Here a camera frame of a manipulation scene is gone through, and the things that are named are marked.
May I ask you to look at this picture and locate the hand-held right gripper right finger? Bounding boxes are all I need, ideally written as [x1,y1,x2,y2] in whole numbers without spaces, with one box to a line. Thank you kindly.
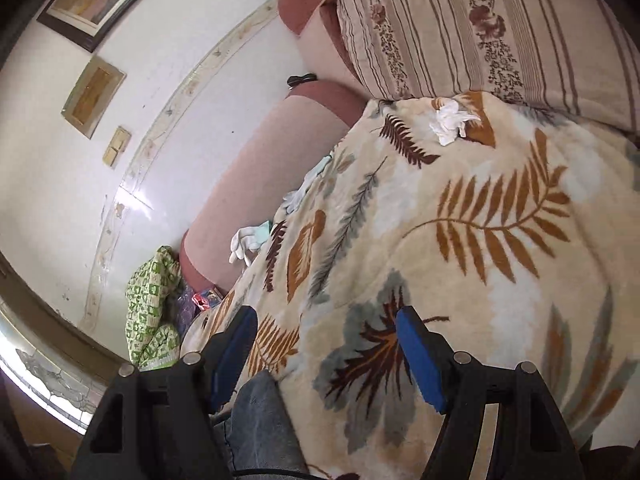
[395,307,586,480]

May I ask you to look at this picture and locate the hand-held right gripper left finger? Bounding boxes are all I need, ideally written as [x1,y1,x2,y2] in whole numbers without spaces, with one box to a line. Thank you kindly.
[70,305,259,480]

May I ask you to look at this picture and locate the grey denim pants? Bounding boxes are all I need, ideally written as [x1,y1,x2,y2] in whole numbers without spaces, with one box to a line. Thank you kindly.
[212,371,321,480]

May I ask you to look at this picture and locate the red small packet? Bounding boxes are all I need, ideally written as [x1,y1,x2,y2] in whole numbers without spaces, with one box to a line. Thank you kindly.
[192,288,224,313]

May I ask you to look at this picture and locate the purple plastic bag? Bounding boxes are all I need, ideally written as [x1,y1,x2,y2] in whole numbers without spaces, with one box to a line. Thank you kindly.
[173,280,201,341]

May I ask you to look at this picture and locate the green patterned quilt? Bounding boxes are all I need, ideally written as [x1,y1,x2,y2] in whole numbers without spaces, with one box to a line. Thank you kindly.
[125,245,183,370]

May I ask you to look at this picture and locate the leaf print blanket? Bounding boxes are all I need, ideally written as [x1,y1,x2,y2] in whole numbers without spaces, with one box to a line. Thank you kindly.
[178,91,640,480]

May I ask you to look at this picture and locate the light teal cloth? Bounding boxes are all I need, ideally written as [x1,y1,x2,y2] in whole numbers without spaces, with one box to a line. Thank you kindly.
[250,219,275,246]

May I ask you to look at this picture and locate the stained glass door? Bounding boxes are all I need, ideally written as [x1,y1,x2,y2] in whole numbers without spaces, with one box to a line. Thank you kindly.
[0,290,121,436]

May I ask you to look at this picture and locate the grey white glove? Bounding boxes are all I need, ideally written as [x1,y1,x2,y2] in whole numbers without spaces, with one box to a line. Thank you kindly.
[281,156,333,214]

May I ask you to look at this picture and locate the pink sofa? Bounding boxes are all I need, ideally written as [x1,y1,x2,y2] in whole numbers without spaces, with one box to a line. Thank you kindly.
[179,0,381,293]

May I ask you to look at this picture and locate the crumpled white tissue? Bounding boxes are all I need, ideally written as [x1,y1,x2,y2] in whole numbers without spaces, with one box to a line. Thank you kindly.
[431,98,482,147]

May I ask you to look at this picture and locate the striped floral cushion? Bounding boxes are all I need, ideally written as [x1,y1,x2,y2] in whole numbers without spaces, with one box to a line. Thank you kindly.
[336,0,640,136]

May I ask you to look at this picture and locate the beige wall switch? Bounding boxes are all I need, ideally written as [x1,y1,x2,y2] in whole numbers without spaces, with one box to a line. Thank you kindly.
[102,127,132,169]

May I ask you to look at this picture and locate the small wall plaque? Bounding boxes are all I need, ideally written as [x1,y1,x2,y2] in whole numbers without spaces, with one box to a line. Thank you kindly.
[61,55,127,140]

